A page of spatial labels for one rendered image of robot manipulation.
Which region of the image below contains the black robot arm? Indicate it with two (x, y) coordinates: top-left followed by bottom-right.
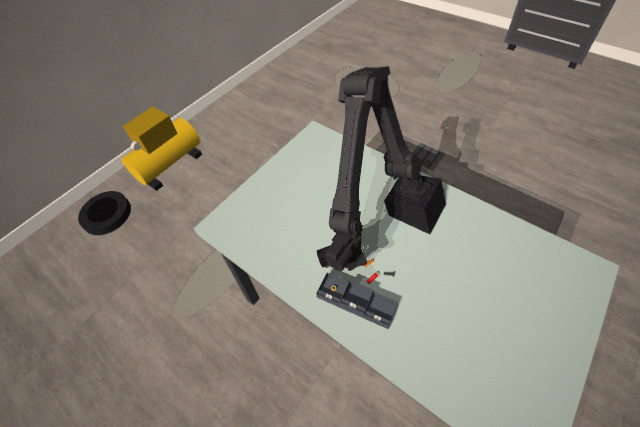
(317, 66), (432, 271)

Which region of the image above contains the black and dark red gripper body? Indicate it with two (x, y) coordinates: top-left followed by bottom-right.
(346, 246), (367, 271)

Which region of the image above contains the grey three-compartment bin rack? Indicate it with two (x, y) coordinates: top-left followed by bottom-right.
(316, 272), (397, 329)

